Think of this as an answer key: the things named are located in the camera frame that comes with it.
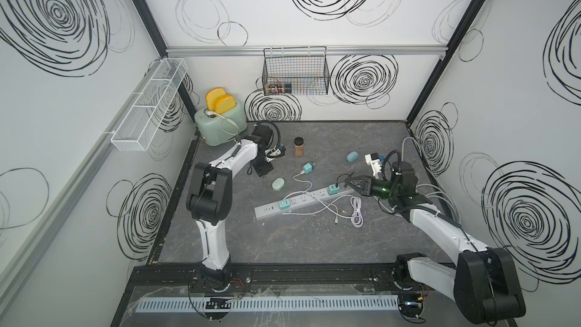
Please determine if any pale green round earbud case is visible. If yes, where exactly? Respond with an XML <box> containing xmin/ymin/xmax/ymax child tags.
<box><xmin>272</xmin><ymin>177</ymin><xmax>285</xmax><ymax>191</ymax></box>

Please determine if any mint green toaster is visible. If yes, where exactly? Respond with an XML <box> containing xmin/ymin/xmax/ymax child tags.
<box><xmin>195</xmin><ymin>102</ymin><xmax>248</xmax><ymax>146</ymax></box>

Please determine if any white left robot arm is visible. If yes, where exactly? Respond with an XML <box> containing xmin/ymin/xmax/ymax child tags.
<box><xmin>186</xmin><ymin>121</ymin><xmax>281</xmax><ymax>291</ymax></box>

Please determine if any black charging cable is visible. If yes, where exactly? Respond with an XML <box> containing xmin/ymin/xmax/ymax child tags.
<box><xmin>335</xmin><ymin>170</ymin><xmax>364</xmax><ymax>188</ymax></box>

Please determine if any white charging cable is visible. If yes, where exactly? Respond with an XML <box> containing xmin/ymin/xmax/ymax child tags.
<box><xmin>281</xmin><ymin>174</ymin><xmax>365</xmax><ymax>229</ymax></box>

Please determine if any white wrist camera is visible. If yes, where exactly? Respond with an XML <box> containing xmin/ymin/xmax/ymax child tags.
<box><xmin>266</xmin><ymin>145</ymin><xmax>286</xmax><ymax>159</ymax></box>
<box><xmin>365</xmin><ymin>152</ymin><xmax>384</xmax><ymax>180</ymax></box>

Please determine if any teal charger with white cable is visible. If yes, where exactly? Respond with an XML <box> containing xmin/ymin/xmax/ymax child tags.
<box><xmin>295</xmin><ymin>163</ymin><xmax>314</xmax><ymax>177</ymax></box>

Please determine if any black wire wall basket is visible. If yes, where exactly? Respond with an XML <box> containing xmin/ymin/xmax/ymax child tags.
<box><xmin>261</xmin><ymin>46</ymin><xmax>331</xmax><ymax>96</ymax></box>

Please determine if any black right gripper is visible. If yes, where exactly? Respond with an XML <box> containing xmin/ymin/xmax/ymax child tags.
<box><xmin>346</xmin><ymin>174</ymin><xmax>399</xmax><ymax>200</ymax></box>

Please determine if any white slotted cable duct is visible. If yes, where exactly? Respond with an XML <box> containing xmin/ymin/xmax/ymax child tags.
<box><xmin>135</xmin><ymin>295</ymin><xmax>398</xmax><ymax>315</ymax></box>

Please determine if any yellow toast slice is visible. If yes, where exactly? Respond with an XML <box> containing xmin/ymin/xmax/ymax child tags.
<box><xmin>213</xmin><ymin>94</ymin><xmax>237</xmax><ymax>114</ymax></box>
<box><xmin>206</xmin><ymin>87</ymin><xmax>226</xmax><ymax>111</ymax></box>

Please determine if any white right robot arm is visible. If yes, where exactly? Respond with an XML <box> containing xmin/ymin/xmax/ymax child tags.
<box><xmin>344</xmin><ymin>161</ymin><xmax>527</xmax><ymax>324</ymax></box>

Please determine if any rear yellow toast slice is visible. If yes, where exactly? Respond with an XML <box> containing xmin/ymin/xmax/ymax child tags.
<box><xmin>206</xmin><ymin>87</ymin><xmax>226</xmax><ymax>111</ymax></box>

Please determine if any white power strip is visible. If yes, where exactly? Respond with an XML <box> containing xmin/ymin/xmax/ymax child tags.
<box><xmin>254</xmin><ymin>186</ymin><xmax>355</xmax><ymax>220</ymax></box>

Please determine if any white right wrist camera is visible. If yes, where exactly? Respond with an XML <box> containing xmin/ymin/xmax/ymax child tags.
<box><xmin>365</xmin><ymin>152</ymin><xmax>384</xmax><ymax>180</ymax></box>

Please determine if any brown spice bottle black lid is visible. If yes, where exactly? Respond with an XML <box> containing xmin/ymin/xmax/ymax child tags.
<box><xmin>294</xmin><ymin>137</ymin><xmax>304</xmax><ymax>157</ymax></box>

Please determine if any front yellow toast slice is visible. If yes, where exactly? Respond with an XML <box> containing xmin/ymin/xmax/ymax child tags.
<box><xmin>213</xmin><ymin>94</ymin><xmax>237</xmax><ymax>114</ymax></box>

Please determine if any light blue earbud case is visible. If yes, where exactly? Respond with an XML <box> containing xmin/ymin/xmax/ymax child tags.
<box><xmin>346</xmin><ymin>151</ymin><xmax>359</xmax><ymax>163</ymax></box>

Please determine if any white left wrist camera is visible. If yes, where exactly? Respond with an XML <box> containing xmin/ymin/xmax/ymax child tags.
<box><xmin>266</xmin><ymin>145</ymin><xmax>286</xmax><ymax>159</ymax></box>

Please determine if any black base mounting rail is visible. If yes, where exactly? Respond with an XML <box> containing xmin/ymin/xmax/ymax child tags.
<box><xmin>126</xmin><ymin>263</ymin><xmax>420</xmax><ymax>294</ymax></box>

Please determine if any teal charger with black cable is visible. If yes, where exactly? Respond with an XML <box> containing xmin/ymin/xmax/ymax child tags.
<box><xmin>327</xmin><ymin>184</ymin><xmax>340</xmax><ymax>195</ymax></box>

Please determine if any white wire wall shelf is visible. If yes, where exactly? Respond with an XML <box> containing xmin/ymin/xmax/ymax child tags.
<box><xmin>110</xmin><ymin>58</ymin><xmax>187</xmax><ymax>151</ymax></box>

